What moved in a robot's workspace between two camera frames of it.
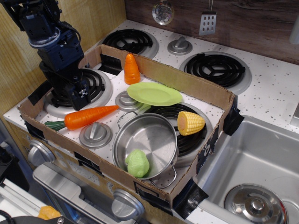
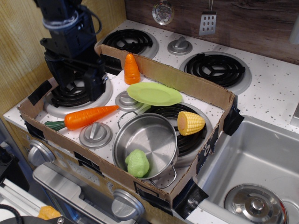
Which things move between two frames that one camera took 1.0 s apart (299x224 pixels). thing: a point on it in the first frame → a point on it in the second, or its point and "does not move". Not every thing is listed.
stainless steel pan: [155, 134] does not move
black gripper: [61, 55] → [76, 44]
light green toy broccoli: [138, 164] does not move
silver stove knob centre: [125, 102] does not move
